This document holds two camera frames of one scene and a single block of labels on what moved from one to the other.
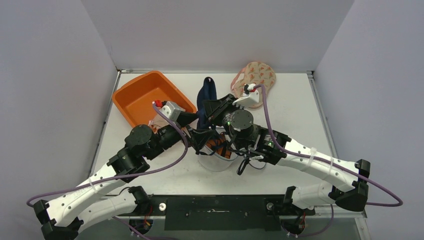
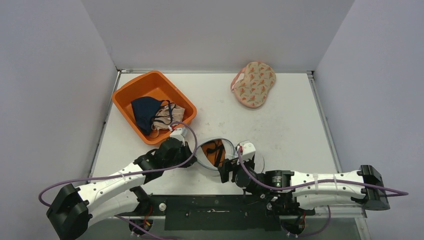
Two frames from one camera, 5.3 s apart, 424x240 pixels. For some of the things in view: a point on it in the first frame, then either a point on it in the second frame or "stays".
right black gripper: [215, 108] to [226, 169]
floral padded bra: [256, 73] stays
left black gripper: [198, 137] to [186, 151]
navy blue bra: [208, 91] to [146, 109]
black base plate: [219, 212] stays
